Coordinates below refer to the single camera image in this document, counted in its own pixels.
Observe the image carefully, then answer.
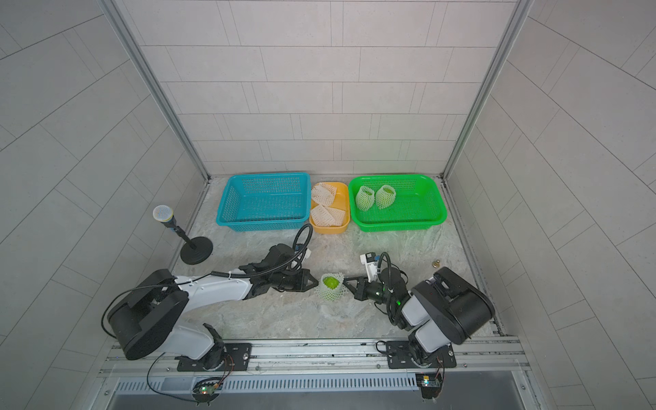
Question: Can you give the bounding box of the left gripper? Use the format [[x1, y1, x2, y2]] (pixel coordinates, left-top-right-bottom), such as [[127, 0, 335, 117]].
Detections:
[[271, 268, 323, 292]]

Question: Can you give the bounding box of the white foam net sleeve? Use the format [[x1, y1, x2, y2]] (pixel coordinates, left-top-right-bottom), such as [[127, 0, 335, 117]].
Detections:
[[317, 273, 346, 302], [374, 183, 398, 210], [355, 185, 376, 212]]

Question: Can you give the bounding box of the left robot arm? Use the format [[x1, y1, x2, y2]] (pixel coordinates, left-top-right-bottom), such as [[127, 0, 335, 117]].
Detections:
[[101, 224, 319, 371]]

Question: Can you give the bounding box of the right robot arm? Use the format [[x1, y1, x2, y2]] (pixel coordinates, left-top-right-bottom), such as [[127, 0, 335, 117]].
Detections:
[[342, 253, 495, 370]]

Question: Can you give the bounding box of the white foam nets pile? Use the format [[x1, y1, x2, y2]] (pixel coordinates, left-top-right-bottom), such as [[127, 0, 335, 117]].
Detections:
[[311, 183, 346, 227]]

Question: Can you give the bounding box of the yellow plastic tub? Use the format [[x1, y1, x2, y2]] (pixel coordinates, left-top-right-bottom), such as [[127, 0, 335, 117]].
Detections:
[[310, 182, 350, 234]]

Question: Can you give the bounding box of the teal plastic basket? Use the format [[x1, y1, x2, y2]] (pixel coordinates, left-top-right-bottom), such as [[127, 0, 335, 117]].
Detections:
[[216, 173, 311, 232]]

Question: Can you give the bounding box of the green plastic basket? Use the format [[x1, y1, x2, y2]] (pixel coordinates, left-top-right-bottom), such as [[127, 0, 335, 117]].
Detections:
[[348, 174, 448, 232]]

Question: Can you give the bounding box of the microphone on black stand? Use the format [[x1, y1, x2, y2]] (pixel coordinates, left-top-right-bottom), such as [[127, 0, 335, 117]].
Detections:
[[152, 205, 214, 266]]

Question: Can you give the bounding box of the right circuit board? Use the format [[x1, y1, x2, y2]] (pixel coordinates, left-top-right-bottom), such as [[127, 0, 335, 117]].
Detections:
[[415, 372, 443, 401]]

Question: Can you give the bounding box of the circuit board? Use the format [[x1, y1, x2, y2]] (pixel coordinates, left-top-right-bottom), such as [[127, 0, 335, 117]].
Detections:
[[415, 372, 443, 401], [191, 377, 222, 406]]

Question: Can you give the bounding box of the left circuit board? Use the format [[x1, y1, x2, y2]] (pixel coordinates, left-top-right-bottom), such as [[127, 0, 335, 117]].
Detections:
[[191, 377, 222, 406]]

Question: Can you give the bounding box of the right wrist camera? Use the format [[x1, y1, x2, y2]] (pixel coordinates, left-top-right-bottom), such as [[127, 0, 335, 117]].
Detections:
[[360, 252, 379, 283]]

